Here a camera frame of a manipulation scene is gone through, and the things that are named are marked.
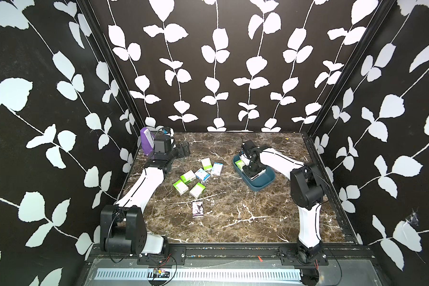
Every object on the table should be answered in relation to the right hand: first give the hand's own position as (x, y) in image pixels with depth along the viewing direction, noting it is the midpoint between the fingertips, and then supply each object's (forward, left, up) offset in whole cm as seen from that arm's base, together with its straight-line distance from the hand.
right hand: (249, 169), depth 97 cm
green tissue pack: (+4, +24, -1) cm, 25 cm away
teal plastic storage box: (-5, -8, -3) cm, 10 cm away
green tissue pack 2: (-5, +34, -1) cm, 34 cm away
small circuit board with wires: (-47, +40, -3) cm, 62 cm away
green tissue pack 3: (-10, +37, -2) cm, 39 cm away
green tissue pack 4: (-12, +28, -1) cm, 31 cm away
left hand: (+4, +36, +19) cm, 41 cm away
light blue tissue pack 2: (-2, +27, -2) cm, 27 cm away
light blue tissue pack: (+2, +18, -3) cm, 19 cm away
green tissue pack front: (+4, +5, 0) cm, 6 cm away
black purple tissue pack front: (-22, +27, -1) cm, 35 cm away
